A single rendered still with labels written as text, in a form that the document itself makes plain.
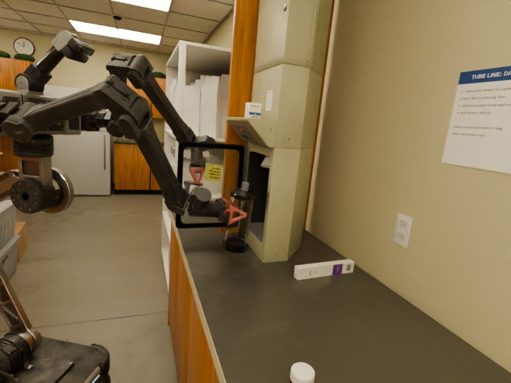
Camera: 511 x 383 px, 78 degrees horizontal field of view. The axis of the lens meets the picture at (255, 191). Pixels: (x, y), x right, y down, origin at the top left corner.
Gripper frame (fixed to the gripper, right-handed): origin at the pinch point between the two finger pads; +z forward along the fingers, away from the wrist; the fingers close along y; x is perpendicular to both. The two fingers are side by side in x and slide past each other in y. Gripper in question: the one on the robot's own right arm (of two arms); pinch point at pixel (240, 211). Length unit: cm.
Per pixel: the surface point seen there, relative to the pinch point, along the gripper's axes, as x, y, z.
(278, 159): -22.2, -3.2, 10.8
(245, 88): -50, 34, 6
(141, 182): 92, 499, -3
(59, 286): 123, 173, -82
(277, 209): -2.7, -3.4, 14.1
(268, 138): -29.5, -3.0, 5.3
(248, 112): -37.8, 7.3, -0.5
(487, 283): -1, -62, 51
